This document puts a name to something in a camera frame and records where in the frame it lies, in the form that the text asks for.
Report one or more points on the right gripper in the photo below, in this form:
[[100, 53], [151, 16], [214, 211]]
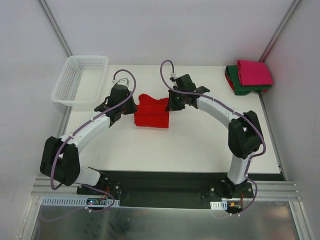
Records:
[[171, 103]]

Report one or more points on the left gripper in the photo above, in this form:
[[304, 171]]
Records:
[[129, 107]]

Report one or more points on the red t-shirt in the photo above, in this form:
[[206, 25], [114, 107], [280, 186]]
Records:
[[152, 112], [229, 81]]

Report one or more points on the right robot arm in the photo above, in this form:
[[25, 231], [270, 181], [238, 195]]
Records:
[[245, 135]]

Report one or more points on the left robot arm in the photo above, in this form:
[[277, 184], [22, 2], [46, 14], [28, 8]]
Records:
[[61, 156]]

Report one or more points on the white plastic basket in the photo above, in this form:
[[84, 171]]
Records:
[[81, 80]]

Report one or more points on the red folded t-shirt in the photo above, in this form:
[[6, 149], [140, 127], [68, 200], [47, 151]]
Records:
[[229, 81]]

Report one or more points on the green folded t-shirt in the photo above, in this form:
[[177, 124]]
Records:
[[240, 90]]

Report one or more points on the pink folded t-shirt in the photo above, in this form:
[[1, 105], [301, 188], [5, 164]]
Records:
[[253, 73]]

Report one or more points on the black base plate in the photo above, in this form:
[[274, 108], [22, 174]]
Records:
[[177, 190]]

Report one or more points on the right cable duct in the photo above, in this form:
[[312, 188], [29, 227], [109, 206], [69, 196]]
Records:
[[219, 205]]

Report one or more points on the cable duct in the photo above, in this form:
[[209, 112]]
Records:
[[93, 202], [219, 205]]

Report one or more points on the left cable duct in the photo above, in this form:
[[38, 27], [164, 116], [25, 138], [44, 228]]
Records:
[[93, 202]]

